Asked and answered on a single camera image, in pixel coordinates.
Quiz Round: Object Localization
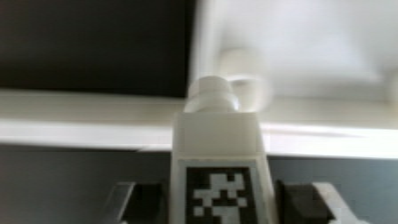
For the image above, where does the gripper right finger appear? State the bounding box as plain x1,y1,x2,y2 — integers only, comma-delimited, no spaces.
275,181,369,224

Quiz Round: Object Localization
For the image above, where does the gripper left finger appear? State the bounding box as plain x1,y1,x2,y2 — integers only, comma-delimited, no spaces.
95,182,163,224

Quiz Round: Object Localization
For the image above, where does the white table leg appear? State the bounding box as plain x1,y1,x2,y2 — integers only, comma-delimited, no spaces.
168,76,278,224

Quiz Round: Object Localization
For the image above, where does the white square table top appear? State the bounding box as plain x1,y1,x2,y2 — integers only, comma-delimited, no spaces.
190,0,398,111

